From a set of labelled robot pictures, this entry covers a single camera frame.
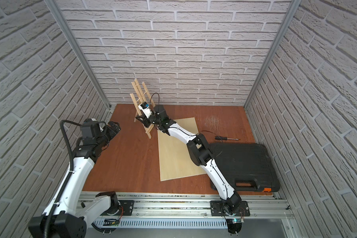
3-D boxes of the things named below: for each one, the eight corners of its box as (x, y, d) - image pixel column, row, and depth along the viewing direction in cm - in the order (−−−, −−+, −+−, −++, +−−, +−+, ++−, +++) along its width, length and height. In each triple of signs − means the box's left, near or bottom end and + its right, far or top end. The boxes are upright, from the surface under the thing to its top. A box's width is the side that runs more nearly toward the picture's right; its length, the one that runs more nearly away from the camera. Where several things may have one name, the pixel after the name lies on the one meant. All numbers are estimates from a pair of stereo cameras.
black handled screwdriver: (215, 140, 103) (215, 138, 101) (214, 137, 104) (215, 136, 102) (238, 140, 103) (239, 138, 101) (238, 137, 104) (239, 136, 102)
